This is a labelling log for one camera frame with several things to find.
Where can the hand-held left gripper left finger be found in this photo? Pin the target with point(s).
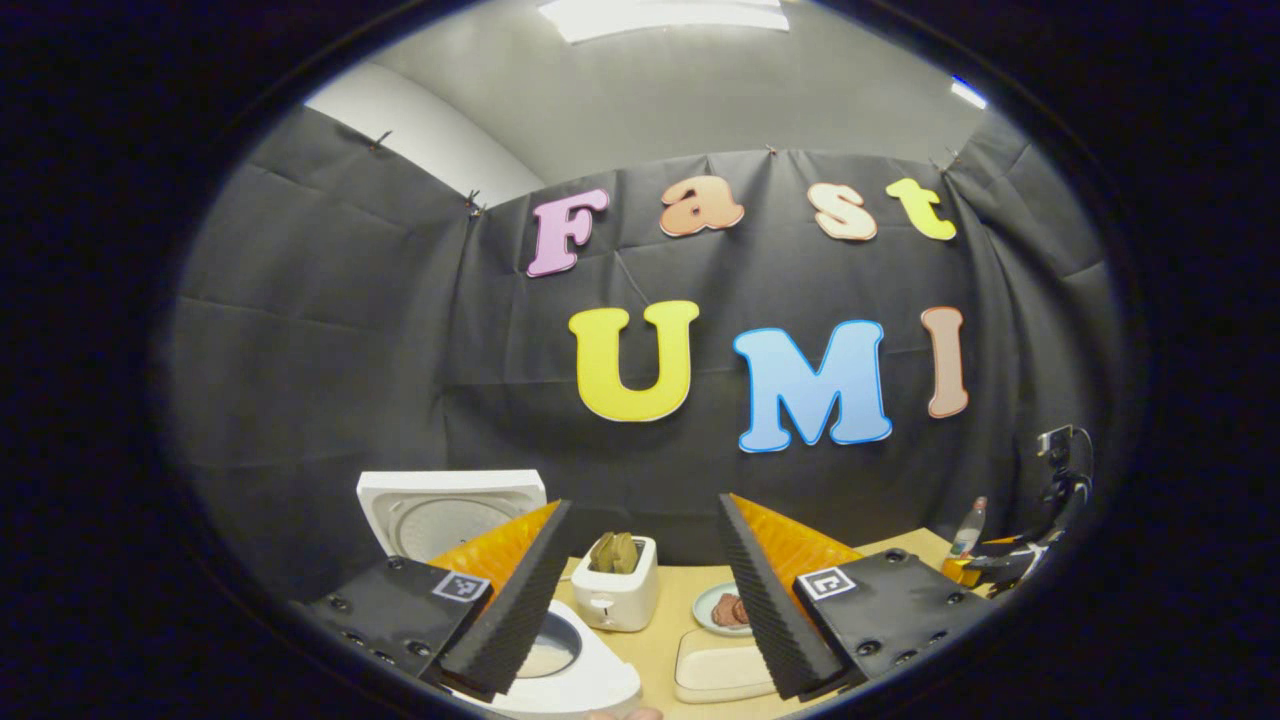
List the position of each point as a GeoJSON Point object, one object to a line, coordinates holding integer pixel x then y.
{"type": "Point", "coordinates": [515, 610]}

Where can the black backdrop cloth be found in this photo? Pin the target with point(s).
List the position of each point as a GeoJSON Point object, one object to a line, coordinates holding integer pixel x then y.
{"type": "Point", "coordinates": [330, 380]}

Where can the small ceiling light panel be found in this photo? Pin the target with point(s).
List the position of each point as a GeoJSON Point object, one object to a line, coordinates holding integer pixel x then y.
{"type": "Point", "coordinates": [968, 92]}

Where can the brown meat slice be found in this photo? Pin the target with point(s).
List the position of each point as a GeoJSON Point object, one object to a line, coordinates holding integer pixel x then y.
{"type": "Point", "coordinates": [725, 610]}
{"type": "Point", "coordinates": [742, 608]}

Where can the toasted bread slice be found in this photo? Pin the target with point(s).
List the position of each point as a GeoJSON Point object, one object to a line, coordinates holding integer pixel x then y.
{"type": "Point", "coordinates": [603, 553]}
{"type": "Point", "coordinates": [627, 553]}

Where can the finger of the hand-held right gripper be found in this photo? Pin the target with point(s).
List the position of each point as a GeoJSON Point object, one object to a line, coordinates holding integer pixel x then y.
{"type": "Point", "coordinates": [1000, 565]}

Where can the white rice cooker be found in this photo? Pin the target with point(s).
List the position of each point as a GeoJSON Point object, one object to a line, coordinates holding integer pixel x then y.
{"type": "Point", "coordinates": [440, 500]}

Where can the clear plastic bottle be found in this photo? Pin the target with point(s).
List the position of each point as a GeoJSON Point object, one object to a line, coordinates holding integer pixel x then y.
{"type": "Point", "coordinates": [967, 535]}

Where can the large ceiling light panel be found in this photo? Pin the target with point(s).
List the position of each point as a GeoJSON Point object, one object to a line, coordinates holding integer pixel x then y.
{"type": "Point", "coordinates": [670, 15]}

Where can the light green plate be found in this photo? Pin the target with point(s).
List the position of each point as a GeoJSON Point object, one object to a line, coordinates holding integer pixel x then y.
{"type": "Point", "coordinates": [705, 612]}

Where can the white toaster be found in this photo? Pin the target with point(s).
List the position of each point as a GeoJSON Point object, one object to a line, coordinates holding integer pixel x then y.
{"type": "Point", "coordinates": [620, 600]}

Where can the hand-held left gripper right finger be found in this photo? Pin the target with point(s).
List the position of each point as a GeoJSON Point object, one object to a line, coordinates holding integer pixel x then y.
{"type": "Point", "coordinates": [770, 610]}

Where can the glass rice container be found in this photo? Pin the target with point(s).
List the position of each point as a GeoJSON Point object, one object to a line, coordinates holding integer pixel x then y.
{"type": "Point", "coordinates": [715, 642]}

